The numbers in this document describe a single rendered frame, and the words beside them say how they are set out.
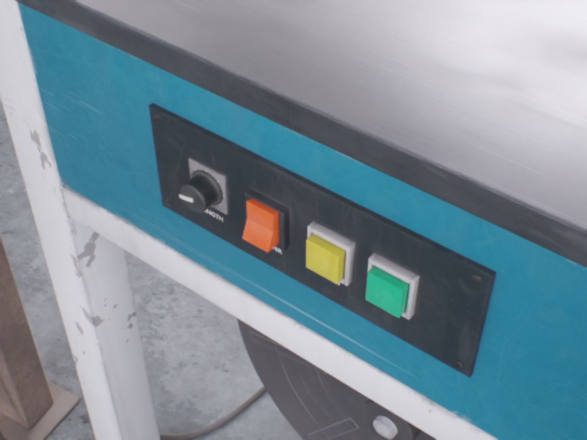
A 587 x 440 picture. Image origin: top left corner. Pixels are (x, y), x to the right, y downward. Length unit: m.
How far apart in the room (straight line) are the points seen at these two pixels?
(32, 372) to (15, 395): 0.03
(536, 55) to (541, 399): 0.20
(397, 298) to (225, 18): 0.20
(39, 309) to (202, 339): 0.26
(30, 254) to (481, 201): 1.12
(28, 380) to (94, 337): 0.33
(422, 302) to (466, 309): 0.03
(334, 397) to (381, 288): 0.49
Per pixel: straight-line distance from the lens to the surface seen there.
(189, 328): 1.33
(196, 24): 0.55
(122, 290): 0.87
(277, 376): 1.04
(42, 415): 1.27
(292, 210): 0.54
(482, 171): 0.45
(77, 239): 0.79
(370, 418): 0.91
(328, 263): 0.52
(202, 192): 0.56
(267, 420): 1.22
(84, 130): 0.67
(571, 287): 0.46
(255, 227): 0.55
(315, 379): 0.99
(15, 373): 1.17
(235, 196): 0.57
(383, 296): 0.51
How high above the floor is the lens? 1.02
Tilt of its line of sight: 43 degrees down
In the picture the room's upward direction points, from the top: straight up
